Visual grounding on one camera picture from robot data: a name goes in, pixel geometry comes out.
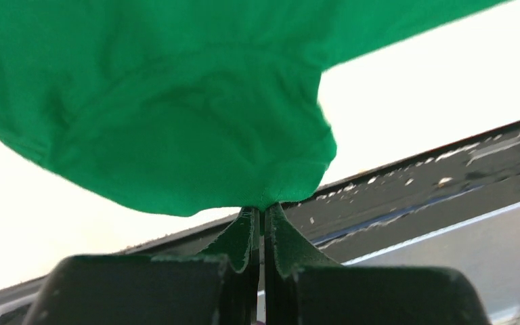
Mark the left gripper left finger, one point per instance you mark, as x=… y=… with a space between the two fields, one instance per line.
x=218 y=285

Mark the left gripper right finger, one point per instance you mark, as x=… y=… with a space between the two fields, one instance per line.
x=305 y=286

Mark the green t shirt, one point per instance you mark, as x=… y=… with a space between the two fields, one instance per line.
x=175 y=107

